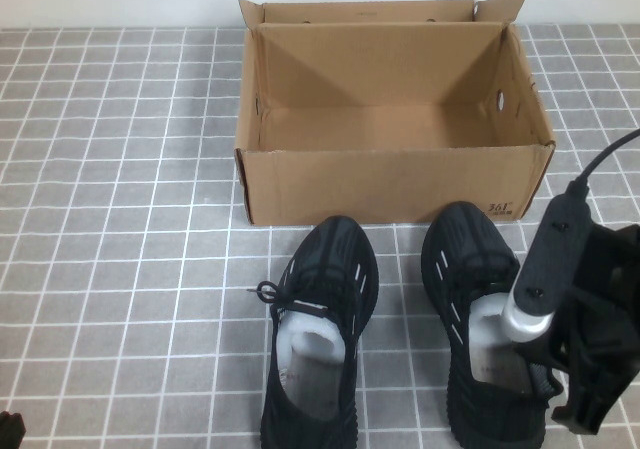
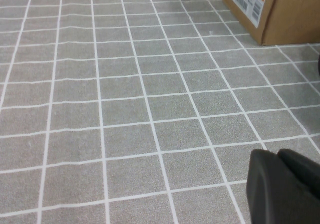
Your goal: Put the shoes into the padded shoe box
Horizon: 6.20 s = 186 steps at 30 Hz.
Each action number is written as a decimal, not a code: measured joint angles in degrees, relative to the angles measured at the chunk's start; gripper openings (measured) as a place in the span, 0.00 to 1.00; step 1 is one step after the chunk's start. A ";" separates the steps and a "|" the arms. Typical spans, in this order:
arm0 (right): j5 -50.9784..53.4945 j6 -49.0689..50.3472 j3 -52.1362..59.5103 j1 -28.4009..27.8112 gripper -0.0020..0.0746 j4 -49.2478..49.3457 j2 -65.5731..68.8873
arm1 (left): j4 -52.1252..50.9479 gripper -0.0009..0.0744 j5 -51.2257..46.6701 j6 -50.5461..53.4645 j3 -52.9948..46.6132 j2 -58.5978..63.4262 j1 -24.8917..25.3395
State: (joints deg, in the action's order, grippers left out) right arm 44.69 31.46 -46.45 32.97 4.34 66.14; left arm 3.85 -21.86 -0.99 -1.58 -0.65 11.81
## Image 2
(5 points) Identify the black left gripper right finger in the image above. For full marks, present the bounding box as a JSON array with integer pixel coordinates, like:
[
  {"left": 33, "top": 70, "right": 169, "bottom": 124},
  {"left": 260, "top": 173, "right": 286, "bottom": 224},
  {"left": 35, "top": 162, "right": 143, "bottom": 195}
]
[{"left": 276, "top": 148, "right": 320, "bottom": 200}]

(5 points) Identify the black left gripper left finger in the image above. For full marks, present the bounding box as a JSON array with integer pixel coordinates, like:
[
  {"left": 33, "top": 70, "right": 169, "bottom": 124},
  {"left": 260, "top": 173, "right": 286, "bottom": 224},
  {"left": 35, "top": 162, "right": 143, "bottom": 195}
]
[{"left": 245, "top": 148, "right": 320, "bottom": 224}]

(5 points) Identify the brown cardboard shoe box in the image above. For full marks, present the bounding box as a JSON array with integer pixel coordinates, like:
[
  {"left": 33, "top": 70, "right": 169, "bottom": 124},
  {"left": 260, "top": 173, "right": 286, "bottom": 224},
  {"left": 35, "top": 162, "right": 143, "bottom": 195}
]
[{"left": 213, "top": 0, "right": 320, "bottom": 46}]

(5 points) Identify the grey white-grid tablecloth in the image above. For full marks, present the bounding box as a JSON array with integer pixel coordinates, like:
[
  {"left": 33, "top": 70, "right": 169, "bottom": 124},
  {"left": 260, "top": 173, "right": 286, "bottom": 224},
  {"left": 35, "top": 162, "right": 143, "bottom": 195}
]
[{"left": 0, "top": 0, "right": 320, "bottom": 224}]

